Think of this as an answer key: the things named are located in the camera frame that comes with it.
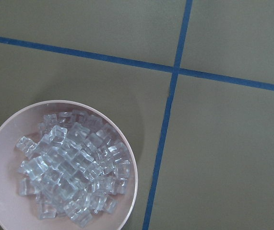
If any pile of clear ice cubes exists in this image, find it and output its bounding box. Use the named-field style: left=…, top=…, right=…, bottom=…
left=16, top=110, right=131, bottom=228

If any pink bowl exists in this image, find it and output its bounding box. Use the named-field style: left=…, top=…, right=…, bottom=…
left=0, top=100, right=138, bottom=230

